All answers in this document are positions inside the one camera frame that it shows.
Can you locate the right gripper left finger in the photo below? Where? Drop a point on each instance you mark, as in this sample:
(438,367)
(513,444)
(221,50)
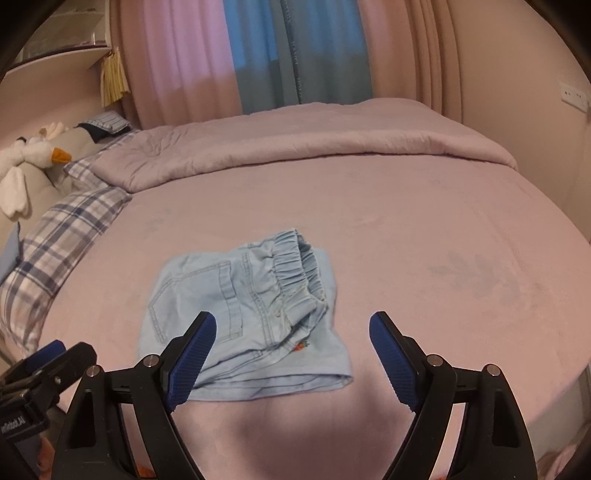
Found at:
(93,443)

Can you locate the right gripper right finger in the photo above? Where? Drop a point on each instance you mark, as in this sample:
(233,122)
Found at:
(493,442)

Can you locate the light blue denim pants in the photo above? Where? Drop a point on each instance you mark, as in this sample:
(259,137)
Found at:
(274,304)

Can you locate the person's left hand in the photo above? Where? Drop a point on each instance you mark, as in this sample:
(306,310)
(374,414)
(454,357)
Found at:
(45,459)

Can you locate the plaid pillow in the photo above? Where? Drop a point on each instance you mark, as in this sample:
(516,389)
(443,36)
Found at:
(49,253)

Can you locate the pink bed sheet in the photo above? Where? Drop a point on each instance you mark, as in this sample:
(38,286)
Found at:
(469,258)

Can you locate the white goose plush toy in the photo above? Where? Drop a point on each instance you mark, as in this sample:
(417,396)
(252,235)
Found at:
(28,154)

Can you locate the blue striped small pillow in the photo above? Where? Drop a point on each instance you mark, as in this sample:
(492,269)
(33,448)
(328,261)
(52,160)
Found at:
(105,125)

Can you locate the yellow curtain tassel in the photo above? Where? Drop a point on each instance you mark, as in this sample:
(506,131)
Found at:
(113,81)

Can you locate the pink folded duvet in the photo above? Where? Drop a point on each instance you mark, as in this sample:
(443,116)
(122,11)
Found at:
(382,126)

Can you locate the beige headboard shelf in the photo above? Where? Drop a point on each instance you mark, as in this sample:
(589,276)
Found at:
(75,25)

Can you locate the pink and blue curtain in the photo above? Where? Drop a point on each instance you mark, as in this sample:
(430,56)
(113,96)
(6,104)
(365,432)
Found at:
(193,61)

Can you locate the white wall socket strip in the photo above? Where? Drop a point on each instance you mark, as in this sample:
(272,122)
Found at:
(574,97)

